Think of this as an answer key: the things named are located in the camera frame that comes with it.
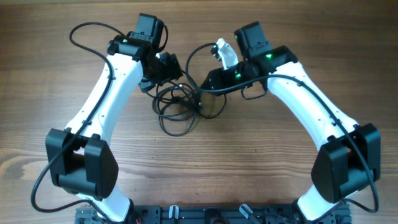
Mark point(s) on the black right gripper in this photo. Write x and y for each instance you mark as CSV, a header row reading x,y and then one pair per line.
x,y
219,77

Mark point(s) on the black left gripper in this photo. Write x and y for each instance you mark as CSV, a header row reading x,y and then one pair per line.
x,y
173,70

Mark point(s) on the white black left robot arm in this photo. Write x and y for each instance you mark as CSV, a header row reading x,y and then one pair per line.
x,y
80,160

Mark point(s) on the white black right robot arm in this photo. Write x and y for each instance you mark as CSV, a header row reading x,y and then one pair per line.
x,y
349,154

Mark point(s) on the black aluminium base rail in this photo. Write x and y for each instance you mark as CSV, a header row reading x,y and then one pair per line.
x,y
270,213

